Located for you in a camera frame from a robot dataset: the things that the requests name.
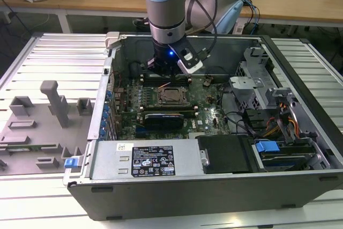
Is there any silver square CPU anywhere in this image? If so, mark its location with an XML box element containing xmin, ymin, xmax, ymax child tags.
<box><xmin>163</xmin><ymin>91</ymin><xmax>185</xmax><ymax>102</ymax></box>

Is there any metal socket cover frame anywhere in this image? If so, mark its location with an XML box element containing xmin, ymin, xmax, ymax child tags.
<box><xmin>158</xmin><ymin>87</ymin><xmax>190</xmax><ymax>106</ymax></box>

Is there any CPU socket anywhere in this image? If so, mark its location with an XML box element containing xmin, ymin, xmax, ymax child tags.
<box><xmin>157</xmin><ymin>86</ymin><xmax>192</xmax><ymax>108</ymax></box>

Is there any green motherboard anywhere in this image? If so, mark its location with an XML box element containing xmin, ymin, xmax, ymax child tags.
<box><xmin>112</xmin><ymin>75</ymin><xmax>234</xmax><ymax>142</ymax></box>

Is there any wooden desk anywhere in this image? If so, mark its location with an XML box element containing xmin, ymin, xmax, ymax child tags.
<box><xmin>0</xmin><ymin>0</ymin><xmax>343</xmax><ymax>34</ymax></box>

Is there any silver metal drive cage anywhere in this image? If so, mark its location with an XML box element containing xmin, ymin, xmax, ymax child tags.
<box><xmin>229</xmin><ymin>46</ymin><xmax>277</xmax><ymax>112</ymax></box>

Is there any silver power supply latch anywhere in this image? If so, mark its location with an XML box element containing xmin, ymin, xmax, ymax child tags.
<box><xmin>199</xmin><ymin>148</ymin><xmax>211</xmax><ymax>167</ymax></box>

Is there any black plastic shroud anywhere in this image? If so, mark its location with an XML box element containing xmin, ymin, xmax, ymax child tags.
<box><xmin>196</xmin><ymin>134</ymin><xmax>256</xmax><ymax>175</ymax></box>

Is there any grey power supply unit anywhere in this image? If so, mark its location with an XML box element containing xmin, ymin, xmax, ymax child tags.
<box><xmin>90</xmin><ymin>140</ymin><xmax>210</xmax><ymax>180</ymax></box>

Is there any blue case latch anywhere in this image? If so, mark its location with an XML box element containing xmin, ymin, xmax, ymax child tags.
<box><xmin>64</xmin><ymin>157</ymin><xmax>83</xmax><ymax>169</ymax></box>

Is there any grey parts rack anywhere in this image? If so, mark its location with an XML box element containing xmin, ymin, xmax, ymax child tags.
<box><xmin>0</xmin><ymin>79</ymin><xmax>93</xmax><ymax>178</ymax></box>

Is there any black open PC case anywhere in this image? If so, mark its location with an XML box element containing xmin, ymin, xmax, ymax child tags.
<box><xmin>63</xmin><ymin>32</ymin><xmax>343</xmax><ymax>221</ymax></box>

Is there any black hard disk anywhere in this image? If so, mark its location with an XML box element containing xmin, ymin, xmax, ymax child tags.
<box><xmin>257</xmin><ymin>151</ymin><xmax>317</xmax><ymax>172</ymax></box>

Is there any green RAM stick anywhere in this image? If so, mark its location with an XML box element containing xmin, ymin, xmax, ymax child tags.
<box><xmin>0</xmin><ymin>145</ymin><xmax>58</xmax><ymax>153</ymax></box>

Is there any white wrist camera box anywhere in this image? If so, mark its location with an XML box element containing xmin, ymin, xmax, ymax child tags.
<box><xmin>176</xmin><ymin>47</ymin><xmax>205</xmax><ymax>75</ymax></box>

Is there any black camera cable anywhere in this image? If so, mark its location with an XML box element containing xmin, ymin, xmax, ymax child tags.
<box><xmin>187</xmin><ymin>0</ymin><xmax>219</xmax><ymax>58</ymax></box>

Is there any long black cable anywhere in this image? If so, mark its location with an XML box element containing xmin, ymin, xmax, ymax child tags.
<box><xmin>220</xmin><ymin>86</ymin><xmax>255</xmax><ymax>136</ymax></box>

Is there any silver cage bracket plate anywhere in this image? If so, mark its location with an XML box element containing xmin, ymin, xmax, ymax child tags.
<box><xmin>229</xmin><ymin>77</ymin><xmax>265</xmax><ymax>91</ymax></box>

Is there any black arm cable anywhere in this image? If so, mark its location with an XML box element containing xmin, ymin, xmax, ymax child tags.
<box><xmin>240</xmin><ymin>0</ymin><xmax>255</xmax><ymax>25</ymax></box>

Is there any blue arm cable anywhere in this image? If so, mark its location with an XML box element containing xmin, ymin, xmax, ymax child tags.
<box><xmin>241</xmin><ymin>0</ymin><xmax>262</xmax><ymax>33</ymax></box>

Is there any orange wire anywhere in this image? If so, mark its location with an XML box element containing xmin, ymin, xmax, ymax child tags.
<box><xmin>264</xmin><ymin>121</ymin><xmax>282</xmax><ymax>138</ymax></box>

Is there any blue disk carrier handle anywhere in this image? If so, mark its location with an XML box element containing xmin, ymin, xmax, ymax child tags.
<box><xmin>256</xmin><ymin>139</ymin><xmax>281</xmax><ymax>159</ymax></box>

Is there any yellow wire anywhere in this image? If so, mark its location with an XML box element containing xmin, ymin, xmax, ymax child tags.
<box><xmin>290</xmin><ymin>110</ymin><xmax>300</xmax><ymax>136</ymax></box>

